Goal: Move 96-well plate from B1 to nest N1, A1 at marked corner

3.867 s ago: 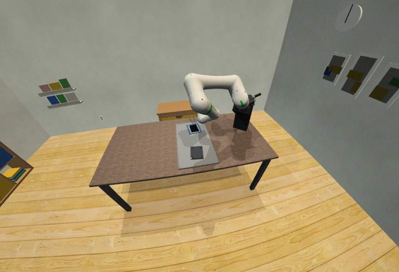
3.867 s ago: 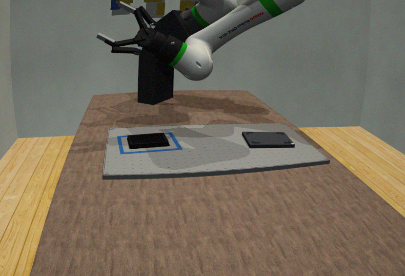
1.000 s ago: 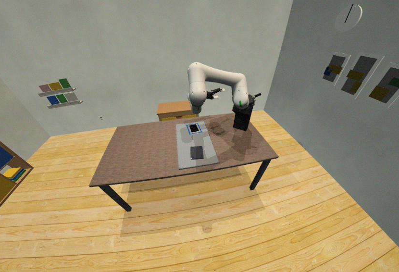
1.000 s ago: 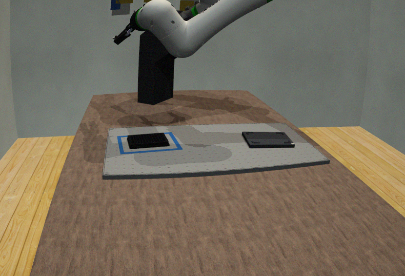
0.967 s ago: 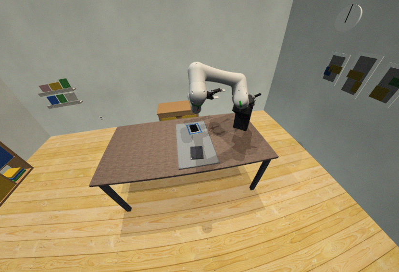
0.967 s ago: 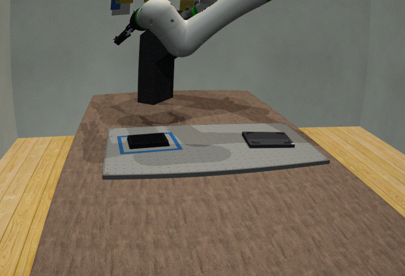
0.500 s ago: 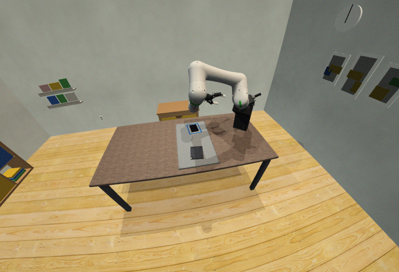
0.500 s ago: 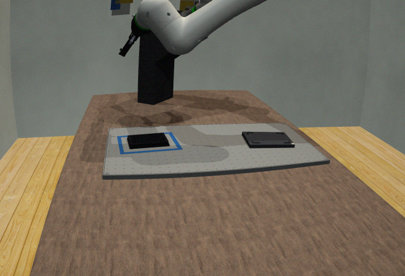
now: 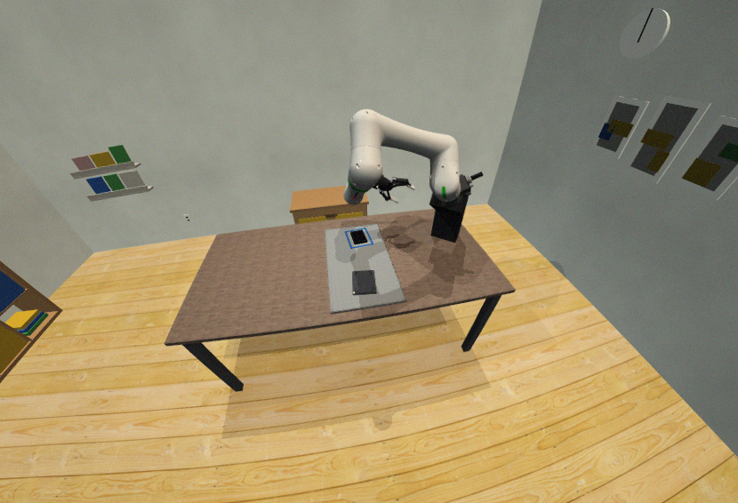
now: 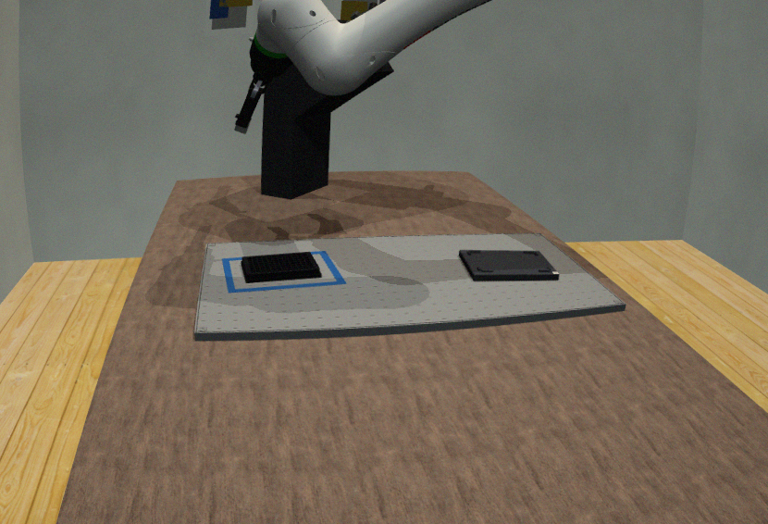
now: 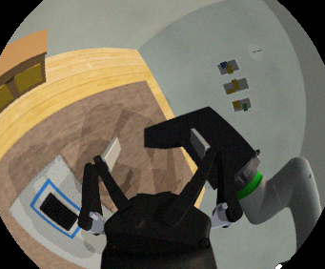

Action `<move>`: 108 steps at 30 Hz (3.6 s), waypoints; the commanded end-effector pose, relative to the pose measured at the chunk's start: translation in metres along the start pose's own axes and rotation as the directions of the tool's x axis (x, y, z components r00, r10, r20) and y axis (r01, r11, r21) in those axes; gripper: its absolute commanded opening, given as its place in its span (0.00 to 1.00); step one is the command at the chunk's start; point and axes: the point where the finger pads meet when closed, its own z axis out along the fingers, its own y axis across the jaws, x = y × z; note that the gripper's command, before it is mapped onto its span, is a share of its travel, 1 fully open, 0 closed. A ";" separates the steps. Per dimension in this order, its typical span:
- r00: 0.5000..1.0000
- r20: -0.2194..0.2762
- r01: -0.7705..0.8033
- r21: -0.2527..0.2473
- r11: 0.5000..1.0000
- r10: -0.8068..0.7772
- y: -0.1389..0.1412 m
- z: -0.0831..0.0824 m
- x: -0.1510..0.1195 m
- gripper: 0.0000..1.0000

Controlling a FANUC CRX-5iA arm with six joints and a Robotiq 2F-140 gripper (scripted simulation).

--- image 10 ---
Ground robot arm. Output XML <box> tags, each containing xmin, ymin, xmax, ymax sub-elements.
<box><xmin>249</xmin><ymin>0</ymin><xmax>491</xmax><ymax>95</ymax></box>

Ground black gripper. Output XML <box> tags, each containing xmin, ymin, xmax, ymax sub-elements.
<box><xmin>235</xmin><ymin>60</ymin><xmax>286</xmax><ymax>134</ymax></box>

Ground blue tape rectangle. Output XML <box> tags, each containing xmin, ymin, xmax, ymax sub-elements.
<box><xmin>222</xmin><ymin>251</ymin><xmax>347</xmax><ymax>293</ymax></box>

